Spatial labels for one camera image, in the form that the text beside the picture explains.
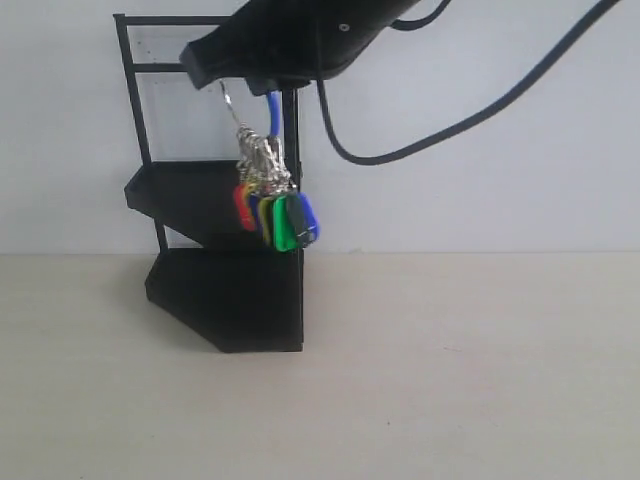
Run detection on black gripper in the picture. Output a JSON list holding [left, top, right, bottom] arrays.
[[179, 1, 430, 96]]

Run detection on colourful key tag bunch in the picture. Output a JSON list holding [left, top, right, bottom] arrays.
[[220, 84, 320, 253]]

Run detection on black two-tier metal rack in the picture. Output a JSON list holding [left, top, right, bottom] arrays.
[[113, 13, 304, 353]]

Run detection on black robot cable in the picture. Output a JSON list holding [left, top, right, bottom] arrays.
[[316, 0, 621, 167]]

